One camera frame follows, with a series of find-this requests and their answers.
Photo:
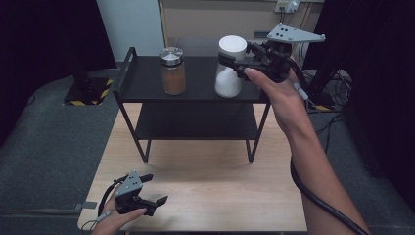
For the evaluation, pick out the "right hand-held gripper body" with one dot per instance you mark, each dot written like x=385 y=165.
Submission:
x=277 y=58

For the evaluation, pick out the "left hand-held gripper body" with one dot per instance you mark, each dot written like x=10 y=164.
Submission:
x=129 y=196

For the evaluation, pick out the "white-lidded clear salt jar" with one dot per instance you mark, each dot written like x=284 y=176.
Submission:
x=230 y=81

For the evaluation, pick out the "metal-lidded glass spice jar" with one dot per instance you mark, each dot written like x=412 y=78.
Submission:
x=173 y=78

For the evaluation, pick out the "black two-tier shelf rack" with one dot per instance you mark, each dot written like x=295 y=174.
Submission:
x=202 y=120

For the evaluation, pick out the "person's left hand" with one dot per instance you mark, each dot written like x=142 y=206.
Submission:
x=112 y=223

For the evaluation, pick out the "person's right hand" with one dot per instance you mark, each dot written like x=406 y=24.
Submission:
x=287 y=101

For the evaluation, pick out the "beige cabinet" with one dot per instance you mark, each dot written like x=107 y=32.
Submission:
x=202 y=23

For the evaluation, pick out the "black stand with striped base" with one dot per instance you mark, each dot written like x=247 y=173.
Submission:
x=321 y=94
x=86 y=91

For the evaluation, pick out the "dark curtain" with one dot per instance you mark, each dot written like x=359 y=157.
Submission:
x=49 y=39
x=378 y=81

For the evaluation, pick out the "white wall socket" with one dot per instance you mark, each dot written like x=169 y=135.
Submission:
x=287 y=6

